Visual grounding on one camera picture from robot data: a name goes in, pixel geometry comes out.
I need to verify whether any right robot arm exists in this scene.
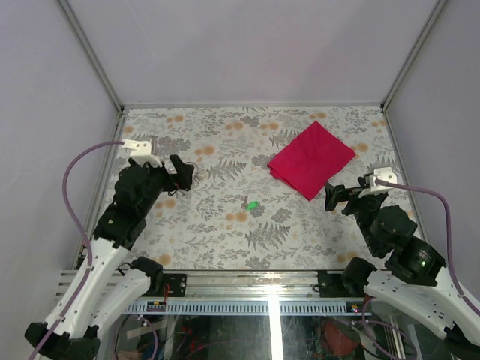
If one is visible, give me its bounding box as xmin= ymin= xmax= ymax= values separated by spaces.
xmin=325 ymin=174 xmax=479 ymax=359

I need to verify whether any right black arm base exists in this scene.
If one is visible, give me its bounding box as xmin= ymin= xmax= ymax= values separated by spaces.
xmin=313 ymin=270 xmax=351 ymax=299

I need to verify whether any large metal keyring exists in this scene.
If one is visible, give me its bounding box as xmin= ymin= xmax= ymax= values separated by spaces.
xmin=169 ymin=163 xmax=200 ymax=194

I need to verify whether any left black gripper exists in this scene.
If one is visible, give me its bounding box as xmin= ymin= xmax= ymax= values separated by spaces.
xmin=140 ymin=155 xmax=194 ymax=217

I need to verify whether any green tag key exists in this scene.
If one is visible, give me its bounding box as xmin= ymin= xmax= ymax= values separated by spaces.
xmin=241 ymin=196 xmax=260 ymax=212

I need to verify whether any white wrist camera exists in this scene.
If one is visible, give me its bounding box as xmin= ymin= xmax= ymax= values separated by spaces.
xmin=121 ymin=139 xmax=162 ymax=167
xmin=358 ymin=167 xmax=398 ymax=198

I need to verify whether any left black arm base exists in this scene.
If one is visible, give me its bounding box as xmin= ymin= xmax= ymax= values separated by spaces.
xmin=144 ymin=273 xmax=188 ymax=298

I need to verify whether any folded magenta cloth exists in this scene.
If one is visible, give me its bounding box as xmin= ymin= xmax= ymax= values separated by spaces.
xmin=268 ymin=121 xmax=356 ymax=201

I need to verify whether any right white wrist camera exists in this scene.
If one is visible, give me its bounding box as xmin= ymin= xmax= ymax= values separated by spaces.
xmin=358 ymin=167 xmax=398 ymax=198

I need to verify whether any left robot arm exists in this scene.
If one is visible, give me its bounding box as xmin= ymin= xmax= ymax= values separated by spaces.
xmin=25 ymin=155 xmax=195 ymax=359

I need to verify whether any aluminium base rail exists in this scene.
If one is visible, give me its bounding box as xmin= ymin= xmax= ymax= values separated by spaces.
xmin=55 ymin=268 xmax=461 ymax=316

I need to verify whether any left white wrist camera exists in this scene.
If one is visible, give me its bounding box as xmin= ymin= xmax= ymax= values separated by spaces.
xmin=121 ymin=139 xmax=162 ymax=167

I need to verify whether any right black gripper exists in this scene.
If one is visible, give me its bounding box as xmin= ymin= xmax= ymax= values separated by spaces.
xmin=322 ymin=175 xmax=384 ymax=253

